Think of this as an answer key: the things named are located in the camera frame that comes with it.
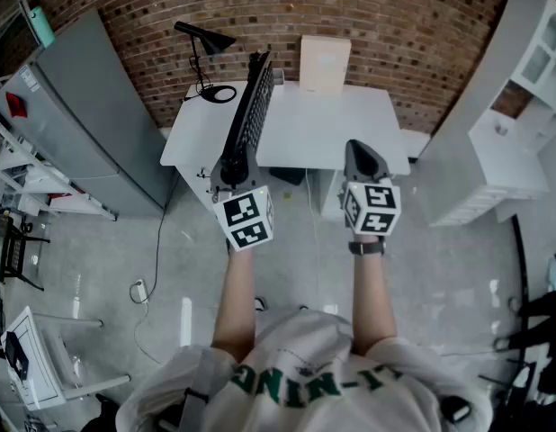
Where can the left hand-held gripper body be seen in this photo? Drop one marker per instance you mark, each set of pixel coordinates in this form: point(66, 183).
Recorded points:
point(248, 216)

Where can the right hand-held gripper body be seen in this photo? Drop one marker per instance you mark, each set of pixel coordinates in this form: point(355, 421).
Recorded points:
point(372, 207)

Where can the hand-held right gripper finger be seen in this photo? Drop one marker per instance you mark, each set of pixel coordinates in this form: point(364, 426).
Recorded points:
point(374, 169)
point(353, 162)

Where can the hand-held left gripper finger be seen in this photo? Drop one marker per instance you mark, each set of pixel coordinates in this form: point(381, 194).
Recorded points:
point(218, 174)
point(253, 169)

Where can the black keyboard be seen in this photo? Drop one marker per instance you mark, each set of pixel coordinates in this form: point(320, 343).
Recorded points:
point(255, 115)

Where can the person's left forearm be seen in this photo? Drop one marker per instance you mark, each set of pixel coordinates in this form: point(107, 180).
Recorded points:
point(235, 295)

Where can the person's right forearm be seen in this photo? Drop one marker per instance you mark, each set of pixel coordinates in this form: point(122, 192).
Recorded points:
point(374, 299)

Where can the black box under table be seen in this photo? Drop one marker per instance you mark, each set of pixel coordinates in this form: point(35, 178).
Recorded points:
point(288, 175)

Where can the white table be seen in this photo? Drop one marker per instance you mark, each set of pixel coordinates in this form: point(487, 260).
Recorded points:
point(314, 128)

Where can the white sneaker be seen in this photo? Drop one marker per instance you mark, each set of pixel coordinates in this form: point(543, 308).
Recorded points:
point(260, 304)

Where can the grey pen holder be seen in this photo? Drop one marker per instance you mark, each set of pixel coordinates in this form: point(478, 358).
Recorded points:
point(279, 77)

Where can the beige cardboard box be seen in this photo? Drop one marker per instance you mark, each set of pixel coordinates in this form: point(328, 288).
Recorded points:
point(325, 65)

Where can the white cabinet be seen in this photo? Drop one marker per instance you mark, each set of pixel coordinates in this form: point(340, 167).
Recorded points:
point(476, 151)

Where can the white power strip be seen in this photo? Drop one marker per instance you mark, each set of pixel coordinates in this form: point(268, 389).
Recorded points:
point(140, 291)

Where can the black desk lamp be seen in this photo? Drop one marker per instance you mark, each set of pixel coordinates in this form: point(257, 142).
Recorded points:
point(215, 42)

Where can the grey refrigerator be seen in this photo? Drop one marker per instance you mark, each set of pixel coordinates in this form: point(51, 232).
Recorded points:
point(80, 119)

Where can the white printed t-shirt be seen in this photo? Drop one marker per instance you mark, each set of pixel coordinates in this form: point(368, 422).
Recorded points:
point(305, 376)

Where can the white shelf unit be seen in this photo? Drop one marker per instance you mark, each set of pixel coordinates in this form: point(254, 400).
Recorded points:
point(44, 182)

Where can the white fridge label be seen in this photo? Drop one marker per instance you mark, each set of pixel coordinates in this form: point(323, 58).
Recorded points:
point(29, 78)

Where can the red fridge magnet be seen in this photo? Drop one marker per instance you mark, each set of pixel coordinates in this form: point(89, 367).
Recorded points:
point(15, 105)

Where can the black tripod equipment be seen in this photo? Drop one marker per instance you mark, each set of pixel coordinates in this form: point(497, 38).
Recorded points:
point(530, 353)

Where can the black folding cart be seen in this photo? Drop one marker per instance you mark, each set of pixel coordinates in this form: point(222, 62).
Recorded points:
point(10, 250)

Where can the teal bottle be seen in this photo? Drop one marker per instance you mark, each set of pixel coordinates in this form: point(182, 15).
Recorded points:
point(42, 27)

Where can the white metal rack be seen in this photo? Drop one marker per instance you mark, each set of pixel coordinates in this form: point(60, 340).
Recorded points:
point(21, 11)

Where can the white stool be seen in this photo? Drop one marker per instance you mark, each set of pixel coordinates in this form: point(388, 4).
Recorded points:
point(39, 367)

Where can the black device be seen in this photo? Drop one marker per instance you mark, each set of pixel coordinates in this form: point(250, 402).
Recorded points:
point(16, 356)

